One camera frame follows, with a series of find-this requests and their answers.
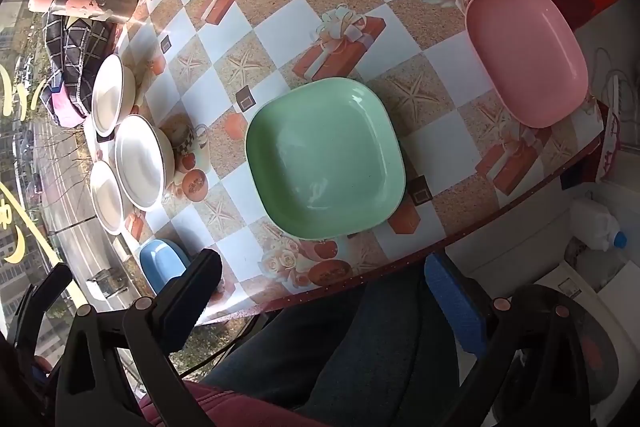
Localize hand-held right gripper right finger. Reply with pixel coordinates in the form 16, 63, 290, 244
424, 253, 576, 427

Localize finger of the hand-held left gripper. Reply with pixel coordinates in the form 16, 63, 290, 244
10, 263, 74, 360

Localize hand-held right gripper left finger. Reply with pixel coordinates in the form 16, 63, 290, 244
54, 248, 224, 427

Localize blue bowl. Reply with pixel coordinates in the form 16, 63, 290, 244
139, 239, 192, 295

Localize white washing machine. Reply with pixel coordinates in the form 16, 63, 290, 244
445, 187, 640, 427

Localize person's maroon top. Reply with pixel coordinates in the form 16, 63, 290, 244
137, 381, 353, 427

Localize person's dark trousers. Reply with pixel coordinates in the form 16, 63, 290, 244
200, 264, 461, 414

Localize white bowl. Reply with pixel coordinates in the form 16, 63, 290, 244
114, 114, 176, 211
91, 54, 137, 138
89, 160, 126, 236

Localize white detergent bottle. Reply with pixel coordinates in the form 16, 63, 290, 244
569, 197, 629, 253

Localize green square plate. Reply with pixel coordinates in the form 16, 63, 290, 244
245, 77, 406, 240

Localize dark checked cloth bag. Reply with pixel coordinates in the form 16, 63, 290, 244
40, 13, 122, 128

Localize pink square plate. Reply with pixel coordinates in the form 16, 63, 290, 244
465, 0, 589, 129

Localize black cable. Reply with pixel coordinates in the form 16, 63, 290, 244
177, 313, 266, 380

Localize white cable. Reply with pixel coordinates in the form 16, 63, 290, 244
594, 48, 640, 110

